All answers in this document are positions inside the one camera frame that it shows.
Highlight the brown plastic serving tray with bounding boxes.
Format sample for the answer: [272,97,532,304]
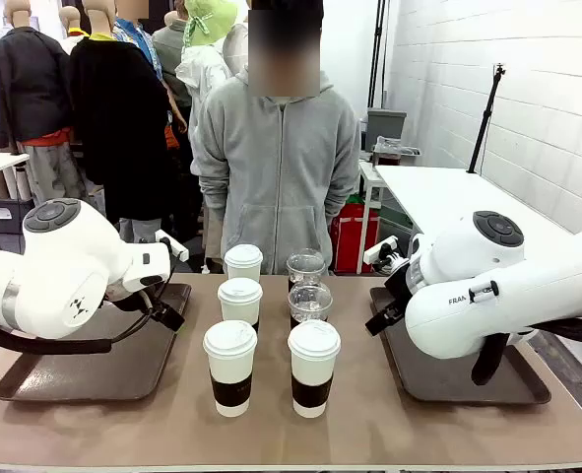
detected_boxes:
[0,281,193,403]
[368,286,552,405]

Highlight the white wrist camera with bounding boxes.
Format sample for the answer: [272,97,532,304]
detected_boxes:
[362,235,401,266]
[155,229,190,263]

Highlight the white lidded paper coffee cup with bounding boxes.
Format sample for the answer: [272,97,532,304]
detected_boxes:
[287,319,343,419]
[223,243,264,283]
[217,277,264,332]
[202,319,259,419]

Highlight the large white table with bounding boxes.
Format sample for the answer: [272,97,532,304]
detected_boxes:
[374,165,575,247]

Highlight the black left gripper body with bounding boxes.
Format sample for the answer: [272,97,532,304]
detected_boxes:
[106,281,173,315]

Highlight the white metal shelf frame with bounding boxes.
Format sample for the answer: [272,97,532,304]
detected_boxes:
[357,161,388,275]

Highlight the mannequin with green hat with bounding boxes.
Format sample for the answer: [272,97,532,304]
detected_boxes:
[174,0,240,149]

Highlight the mannequin with yellow collar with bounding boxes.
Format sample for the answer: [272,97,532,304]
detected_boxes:
[57,5,91,55]

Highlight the person in grey hoodie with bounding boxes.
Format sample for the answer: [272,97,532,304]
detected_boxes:
[190,0,361,276]

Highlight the grey tray with clutter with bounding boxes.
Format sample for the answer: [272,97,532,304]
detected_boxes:
[371,136,422,167]

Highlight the black tripod stand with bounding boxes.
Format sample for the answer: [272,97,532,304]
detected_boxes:
[467,62,507,174]

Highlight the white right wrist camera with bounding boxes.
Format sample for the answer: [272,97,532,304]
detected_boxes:
[362,235,401,266]

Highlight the grey plastic bin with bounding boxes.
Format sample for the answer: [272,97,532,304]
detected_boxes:
[366,107,408,152]

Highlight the mannequin in white shirt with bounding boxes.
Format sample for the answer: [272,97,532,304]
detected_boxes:
[221,22,250,78]

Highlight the person in blue patterned shirt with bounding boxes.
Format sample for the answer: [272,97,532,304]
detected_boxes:
[112,0,188,149]

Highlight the black light stand pole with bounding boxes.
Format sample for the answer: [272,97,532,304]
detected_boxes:
[367,0,389,109]

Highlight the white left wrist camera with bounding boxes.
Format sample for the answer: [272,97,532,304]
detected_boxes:
[155,229,190,263]

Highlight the grey storage box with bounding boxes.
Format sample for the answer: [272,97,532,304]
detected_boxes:
[0,197,35,236]

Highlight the mannequin in grey-green jacket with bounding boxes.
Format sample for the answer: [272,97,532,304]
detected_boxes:
[151,9,193,109]

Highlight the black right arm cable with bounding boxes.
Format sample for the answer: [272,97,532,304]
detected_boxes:
[470,314,582,386]

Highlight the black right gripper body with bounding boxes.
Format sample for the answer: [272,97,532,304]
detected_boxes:
[382,260,415,316]

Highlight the mannequin in dark grey jacket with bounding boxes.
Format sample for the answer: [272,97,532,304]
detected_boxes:
[0,0,88,203]

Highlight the red box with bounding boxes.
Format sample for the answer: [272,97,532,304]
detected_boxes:
[329,202,381,275]

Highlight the mannequin in black coat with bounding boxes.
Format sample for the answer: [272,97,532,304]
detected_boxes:
[68,0,178,242]

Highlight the clear plastic iced coffee cup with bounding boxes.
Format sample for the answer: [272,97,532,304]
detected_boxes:
[286,248,327,292]
[288,281,334,329]

